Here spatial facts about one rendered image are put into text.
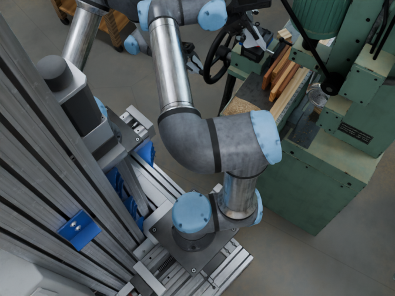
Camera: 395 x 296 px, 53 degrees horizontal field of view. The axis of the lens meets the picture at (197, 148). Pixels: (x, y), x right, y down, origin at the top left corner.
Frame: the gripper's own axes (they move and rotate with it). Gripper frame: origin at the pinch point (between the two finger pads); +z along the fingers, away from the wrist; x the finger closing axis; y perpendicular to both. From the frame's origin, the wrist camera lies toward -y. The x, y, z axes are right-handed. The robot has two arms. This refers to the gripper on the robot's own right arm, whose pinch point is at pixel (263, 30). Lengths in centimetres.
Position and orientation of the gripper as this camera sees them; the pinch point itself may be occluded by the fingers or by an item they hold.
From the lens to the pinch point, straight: 133.6
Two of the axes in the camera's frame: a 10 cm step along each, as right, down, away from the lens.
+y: -7.9, 3.3, 5.1
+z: 6.0, 2.7, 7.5
